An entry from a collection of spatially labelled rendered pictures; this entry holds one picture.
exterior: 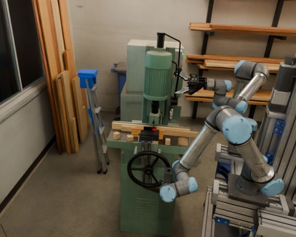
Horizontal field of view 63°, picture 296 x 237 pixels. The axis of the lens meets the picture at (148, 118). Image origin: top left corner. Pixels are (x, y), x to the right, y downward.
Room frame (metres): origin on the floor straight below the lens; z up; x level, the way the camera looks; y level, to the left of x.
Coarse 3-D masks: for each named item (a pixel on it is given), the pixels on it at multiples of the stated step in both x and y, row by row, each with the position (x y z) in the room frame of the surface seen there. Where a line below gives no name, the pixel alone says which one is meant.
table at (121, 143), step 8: (112, 136) 1.54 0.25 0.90; (120, 136) 1.55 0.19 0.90; (168, 136) 1.59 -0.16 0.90; (176, 136) 1.60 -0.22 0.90; (112, 144) 1.49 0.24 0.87; (120, 144) 1.48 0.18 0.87; (128, 144) 1.48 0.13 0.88; (136, 144) 1.48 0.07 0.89; (160, 144) 1.47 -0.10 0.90; (176, 144) 1.49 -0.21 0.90; (136, 152) 1.40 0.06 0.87; (168, 152) 1.46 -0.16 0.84; (176, 152) 1.46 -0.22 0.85; (184, 152) 1.45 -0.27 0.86
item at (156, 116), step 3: (150, 111) 1.65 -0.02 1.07; (159, 111) 1.67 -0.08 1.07; (150, 114) 1.60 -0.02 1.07; (153, 114) 1.60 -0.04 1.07; (156, 114) 1.61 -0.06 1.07; (150, 117) 1.59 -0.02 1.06; (153, 117) 1.58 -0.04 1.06; (156, 117) 1.58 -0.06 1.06; (159, 117) 1.60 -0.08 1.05; (150, 120) 1.59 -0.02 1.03; (156, 120) 1.58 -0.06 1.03; (150, 123) 1.59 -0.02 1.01; (156, 123) 1.58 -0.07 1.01
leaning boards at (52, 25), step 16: (32, 0) 2.57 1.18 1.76; (48, 0) 2.94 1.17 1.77; (64, 0) 3.37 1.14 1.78; (48, 16) 2.79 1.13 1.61; (64, 16) 3.29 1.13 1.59; (48, 32) 2.72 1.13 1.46; (64, 32) 3.21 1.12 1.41; (48, 48) 2.66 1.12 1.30; (64, 48) 3.23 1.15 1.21; (48, 64) 2.62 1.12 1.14; (64, 64) 3.06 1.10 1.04; (48, 80) 2.59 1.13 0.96; (64, 80) 2.65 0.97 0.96; (64, 96) 2.63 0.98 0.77; (80, 96) 3.00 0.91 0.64; (64, 112) 2.60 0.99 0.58; (80, 112) 2.92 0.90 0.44; (64, 128) 2.62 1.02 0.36; (80, 128) 2.86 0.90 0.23; (64, 144) 2.64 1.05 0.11
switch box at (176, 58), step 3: (177, 51) 1.90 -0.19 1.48; (180, 51) 1.90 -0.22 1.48; (177, 54) 1.89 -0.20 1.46; (180, 54) 1.89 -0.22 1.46; (174, 57) 1.90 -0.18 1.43; (177, 57) 1.89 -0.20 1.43; (180, 57) 1.89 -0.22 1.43; (174, 60) 1.90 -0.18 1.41; (177, 60) 1.89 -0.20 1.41; (180, 60) 1.89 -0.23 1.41; (174, 63) 1.90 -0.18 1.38; (177, 63) 1.89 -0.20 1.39; (180, 63) 1.89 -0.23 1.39; (174, 66) 1.90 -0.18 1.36; (177, 66) 1.89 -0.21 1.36; (180, 66) 1.89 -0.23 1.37; (174, 69) 1.90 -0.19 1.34
